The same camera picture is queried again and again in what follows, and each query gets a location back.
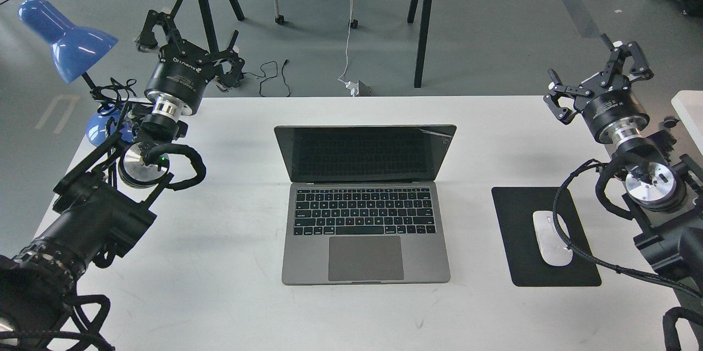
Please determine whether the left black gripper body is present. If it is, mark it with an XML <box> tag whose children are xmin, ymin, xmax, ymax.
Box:
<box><xmin>144</xmin><ymin>40</ymin><xmax>221</xmax><ymax>116</ymax></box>

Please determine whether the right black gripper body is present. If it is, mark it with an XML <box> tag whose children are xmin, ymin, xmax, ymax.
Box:
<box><xmin>573</xmin><ymin>73</ymin><xmax>650</xmax><ymax>145</ymax></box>

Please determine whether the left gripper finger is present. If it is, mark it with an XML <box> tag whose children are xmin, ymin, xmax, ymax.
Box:
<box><xmin>135</xmin><ymin>0</ymin><xmax>186</xmax><ymax>54</ymax></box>
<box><xmin>213</xmin><ymin>30</ymin><xmax>244</xmax><ymax>92</ymax></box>

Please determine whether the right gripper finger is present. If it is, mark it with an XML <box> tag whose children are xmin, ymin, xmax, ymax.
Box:
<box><xmin>600</xmin><ymin>34</ymin><xmax>654</xmax><ymax>83</ymax></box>
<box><xmin>543</xmin><ymin>68</ymin><xmax>584</xmax><ymax>125</ymax></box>

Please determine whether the grey laptop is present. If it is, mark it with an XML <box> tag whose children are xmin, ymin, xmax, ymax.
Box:
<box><xmin>274</xmin><ymin>124</ymin><xmax>456</xmax><ymax>286</ymax></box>

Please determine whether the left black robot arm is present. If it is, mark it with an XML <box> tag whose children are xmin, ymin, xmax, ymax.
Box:
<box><xmin>2</xmin><ymin>0</ymin><xmax>244</xmax><ymax>350</ymax></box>

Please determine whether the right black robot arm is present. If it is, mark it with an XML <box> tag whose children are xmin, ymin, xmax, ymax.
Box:
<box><xmin>543</xmin><ymin>34</ymin><xmax>702</xmax><ymax>302</ymax></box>

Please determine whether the white side table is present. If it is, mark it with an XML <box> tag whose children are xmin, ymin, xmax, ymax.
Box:
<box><xmin>671</xmin><ymin>90</ymin><xmax>702</xmax><ymax>153</ymax></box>

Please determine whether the blue desk lamp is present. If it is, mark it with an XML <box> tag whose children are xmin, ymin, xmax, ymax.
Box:
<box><xmin>18</xmin><ymin>0</ymin><xmax>136</xmax><ymax>147</ymax></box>

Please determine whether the white power adapter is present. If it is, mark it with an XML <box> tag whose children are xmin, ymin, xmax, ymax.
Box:
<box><xmin>344</xmin><ymin>80</ymin><xmax>372</xmax><ymax>97</ymax></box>

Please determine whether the black mouse pad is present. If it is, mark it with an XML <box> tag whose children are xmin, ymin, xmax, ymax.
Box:
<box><xmin>492</xmin><ymin>186</ymin><xmax>602</xmax><ymax>287</ymax></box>

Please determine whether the white computer mouse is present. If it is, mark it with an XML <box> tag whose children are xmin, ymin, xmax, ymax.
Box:
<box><xmin>532</xmin><ymin>210</ymin><xmax>573</xmax><ymax>268</ymax></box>

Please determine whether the black cable on floor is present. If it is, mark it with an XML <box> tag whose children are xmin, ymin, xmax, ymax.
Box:
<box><xmin>242</xmin><ymin>59</ymin><xmax>292</xmax><ymax>98</ymax></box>

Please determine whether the white charging cable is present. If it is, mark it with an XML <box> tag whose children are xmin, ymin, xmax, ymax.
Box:
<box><xmin>337</xmin><ymin>0</ymin><xmax>358</xmax><ymax>88</ymax></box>

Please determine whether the black braided right cable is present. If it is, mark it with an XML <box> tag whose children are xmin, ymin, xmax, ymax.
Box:
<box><xmin>552</xmin><ymin>159</ymin><xmax>703</xmax><ymax>300</ymax></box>

